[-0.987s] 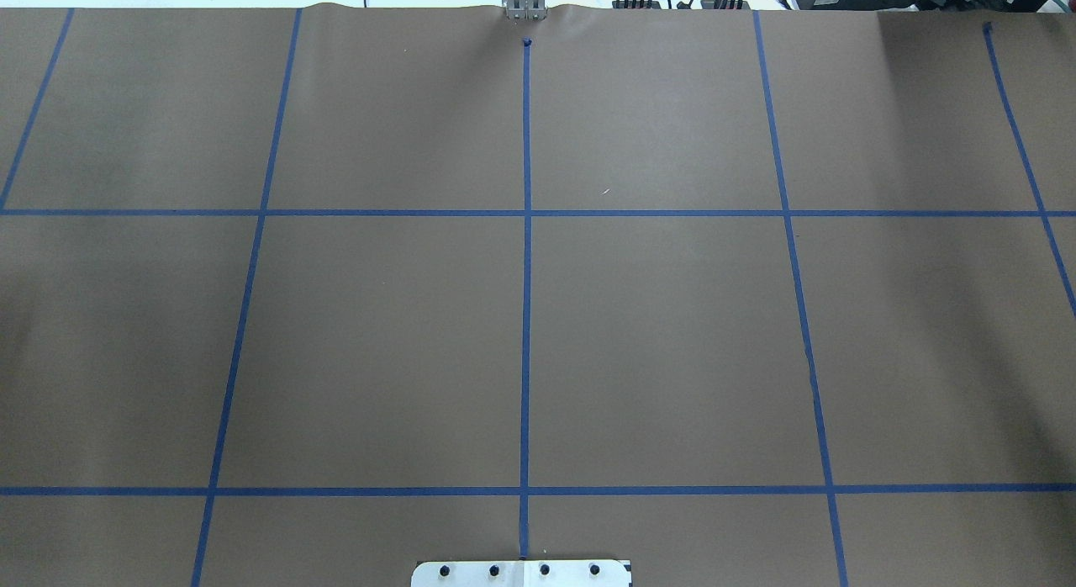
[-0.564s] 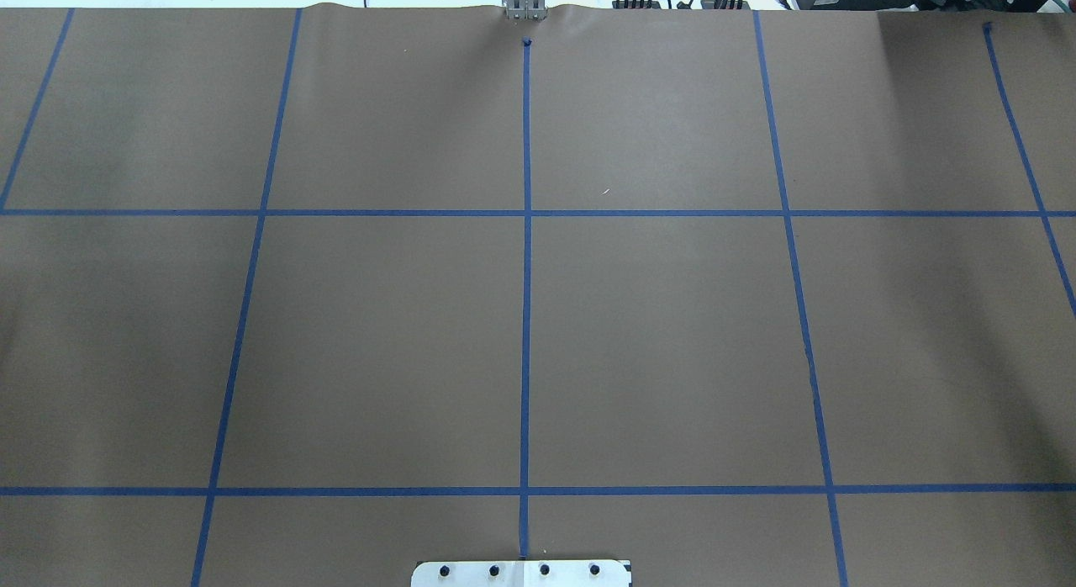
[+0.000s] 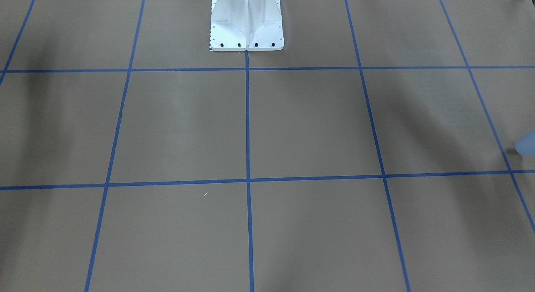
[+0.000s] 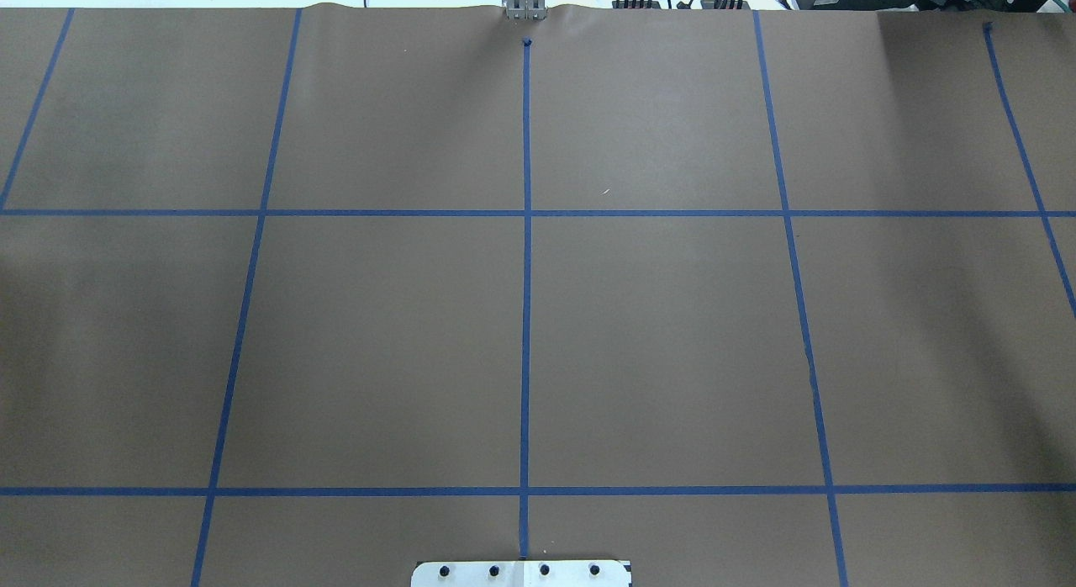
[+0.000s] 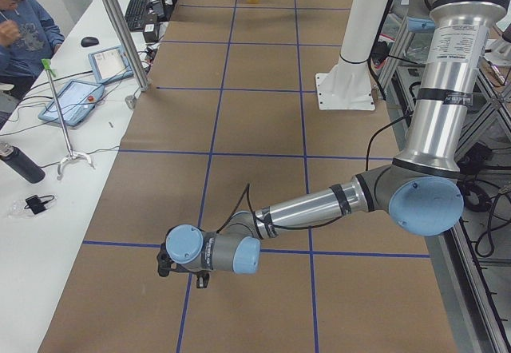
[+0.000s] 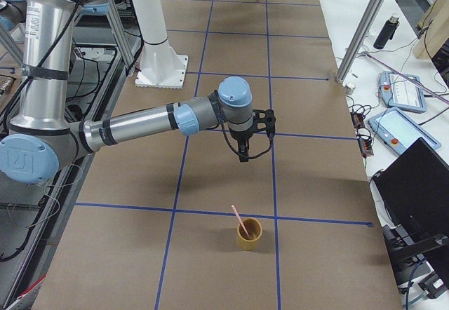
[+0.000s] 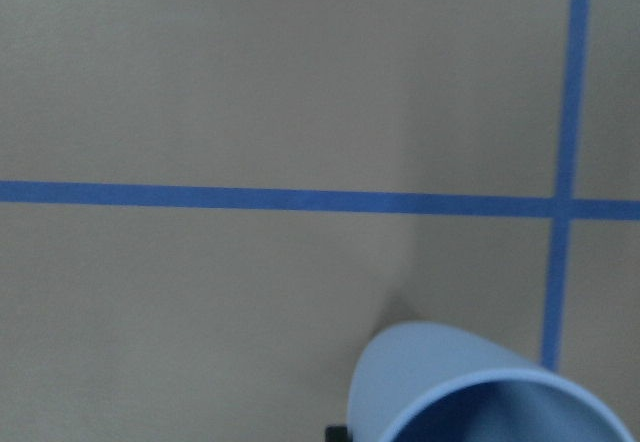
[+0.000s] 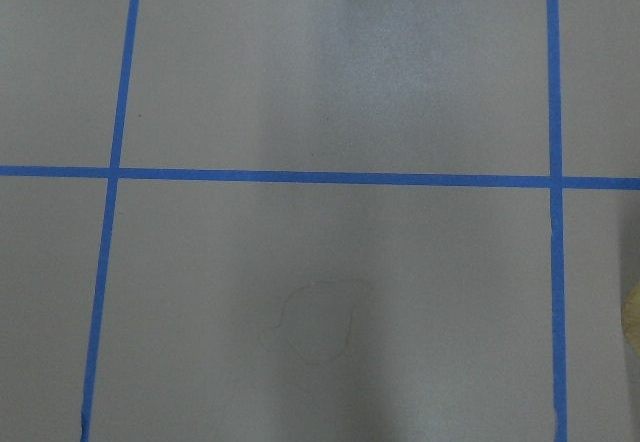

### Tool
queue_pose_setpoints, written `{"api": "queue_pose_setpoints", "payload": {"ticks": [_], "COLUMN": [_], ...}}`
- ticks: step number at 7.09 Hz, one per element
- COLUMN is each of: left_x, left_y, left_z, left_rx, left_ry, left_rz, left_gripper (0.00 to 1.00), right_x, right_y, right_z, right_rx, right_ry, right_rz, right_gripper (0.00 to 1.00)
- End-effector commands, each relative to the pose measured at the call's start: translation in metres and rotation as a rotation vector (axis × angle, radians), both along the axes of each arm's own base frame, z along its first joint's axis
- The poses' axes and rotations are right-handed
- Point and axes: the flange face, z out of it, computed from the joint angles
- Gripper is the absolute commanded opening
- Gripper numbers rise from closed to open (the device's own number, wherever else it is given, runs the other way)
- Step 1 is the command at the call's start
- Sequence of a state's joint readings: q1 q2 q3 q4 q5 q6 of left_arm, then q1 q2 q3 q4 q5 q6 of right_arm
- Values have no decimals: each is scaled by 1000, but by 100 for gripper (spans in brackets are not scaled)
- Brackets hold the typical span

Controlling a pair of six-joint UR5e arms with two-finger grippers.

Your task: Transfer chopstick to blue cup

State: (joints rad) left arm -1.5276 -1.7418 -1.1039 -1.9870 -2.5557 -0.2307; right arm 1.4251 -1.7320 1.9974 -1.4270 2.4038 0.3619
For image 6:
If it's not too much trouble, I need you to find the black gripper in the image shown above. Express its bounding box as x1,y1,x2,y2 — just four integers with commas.
230,130,253,162

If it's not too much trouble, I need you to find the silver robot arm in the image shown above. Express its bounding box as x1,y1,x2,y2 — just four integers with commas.
1,0,257,184

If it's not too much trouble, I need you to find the yellow bamboo cup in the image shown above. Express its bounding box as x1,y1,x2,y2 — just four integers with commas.
236,217,262,251

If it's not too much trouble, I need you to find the pink chopstick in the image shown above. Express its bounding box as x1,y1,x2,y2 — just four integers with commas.
231,204,250,238

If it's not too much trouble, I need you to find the small metal cylinder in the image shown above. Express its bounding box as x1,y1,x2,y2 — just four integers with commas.
344,83,356,95

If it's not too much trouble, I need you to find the lower blue teach pendant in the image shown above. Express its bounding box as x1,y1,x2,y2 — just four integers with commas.
368,107,441,155

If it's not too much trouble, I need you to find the blue teach pendant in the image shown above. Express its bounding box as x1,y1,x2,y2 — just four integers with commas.
368,107,441,155
379,71,427,114

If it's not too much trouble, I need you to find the upper blue teach pendant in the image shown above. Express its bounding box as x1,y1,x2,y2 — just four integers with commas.
379,71,427,114

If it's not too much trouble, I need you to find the black laptop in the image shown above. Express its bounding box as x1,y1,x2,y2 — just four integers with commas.
374,138,448,242

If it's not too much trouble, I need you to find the black water bottle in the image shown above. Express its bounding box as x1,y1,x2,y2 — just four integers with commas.
373,13,399,50

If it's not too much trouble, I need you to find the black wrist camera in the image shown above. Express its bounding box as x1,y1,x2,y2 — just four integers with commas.
251,109,276,138

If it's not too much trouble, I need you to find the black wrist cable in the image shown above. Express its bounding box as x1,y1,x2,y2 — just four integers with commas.
219,113,274,161

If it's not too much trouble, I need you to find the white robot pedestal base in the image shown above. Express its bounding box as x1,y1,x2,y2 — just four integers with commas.
132,0,189,89

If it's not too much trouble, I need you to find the aluminium frame post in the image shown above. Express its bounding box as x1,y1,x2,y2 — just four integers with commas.
335,0,384,83

